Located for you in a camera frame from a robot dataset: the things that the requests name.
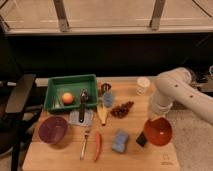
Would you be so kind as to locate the blue sponge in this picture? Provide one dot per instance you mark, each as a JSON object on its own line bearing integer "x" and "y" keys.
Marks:
{"x": 119, "y": 141}

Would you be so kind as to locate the bunch of grapes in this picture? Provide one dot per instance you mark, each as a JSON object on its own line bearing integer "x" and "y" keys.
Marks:
{"x": 122, "y": 110}

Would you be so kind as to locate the purple bowl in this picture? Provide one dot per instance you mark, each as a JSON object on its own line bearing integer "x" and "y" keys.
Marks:
{"x": 53, "y": 130}

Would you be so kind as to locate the black rectangular block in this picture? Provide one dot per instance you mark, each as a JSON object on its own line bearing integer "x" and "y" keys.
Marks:
{"x": 141, "y": 139}

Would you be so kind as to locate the orange carrot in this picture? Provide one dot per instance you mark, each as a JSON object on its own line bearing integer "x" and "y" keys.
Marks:
{"x": 98, "y": 145}

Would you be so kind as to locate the grey cloth pad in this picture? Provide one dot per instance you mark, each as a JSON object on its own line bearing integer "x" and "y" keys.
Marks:
{"x": 74, "y": 118}

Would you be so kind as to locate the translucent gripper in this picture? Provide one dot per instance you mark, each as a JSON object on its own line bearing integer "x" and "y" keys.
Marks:
{"x": 153, "y": 116}

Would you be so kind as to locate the black handled ladle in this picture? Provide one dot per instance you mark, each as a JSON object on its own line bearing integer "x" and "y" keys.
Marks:
{"x": 83, "y": 100}

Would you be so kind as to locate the green plastic bin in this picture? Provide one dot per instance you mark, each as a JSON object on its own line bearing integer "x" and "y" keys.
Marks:
{"x": 57, "y": 86}

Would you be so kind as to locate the blue small cup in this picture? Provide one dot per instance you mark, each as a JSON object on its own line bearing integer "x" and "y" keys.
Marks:
{"x": 108, "y": 99}

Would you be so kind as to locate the silver fork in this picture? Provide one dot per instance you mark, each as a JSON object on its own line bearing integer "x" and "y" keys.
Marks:
{"x": 86, "y": 135}

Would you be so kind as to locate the black chair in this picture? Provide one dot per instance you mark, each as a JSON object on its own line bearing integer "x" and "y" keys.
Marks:
{"x": 16, "y": 117}

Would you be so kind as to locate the white cup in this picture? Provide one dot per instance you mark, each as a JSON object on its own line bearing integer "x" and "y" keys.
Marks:
{"x": 143, "y": 83}

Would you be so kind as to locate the orange peach fruit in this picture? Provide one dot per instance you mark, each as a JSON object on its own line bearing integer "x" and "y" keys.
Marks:
{"x": 67, "y": 98}

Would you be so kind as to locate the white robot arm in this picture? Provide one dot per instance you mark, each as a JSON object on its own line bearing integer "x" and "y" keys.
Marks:
{"x": 174, "y": 85}

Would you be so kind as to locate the banana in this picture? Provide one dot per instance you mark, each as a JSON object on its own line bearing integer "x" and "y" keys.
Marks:
{"x": 102, "y": 113}

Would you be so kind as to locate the red-orange bowl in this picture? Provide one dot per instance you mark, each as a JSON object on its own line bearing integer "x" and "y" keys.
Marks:
{"x": 158, "y": 132}

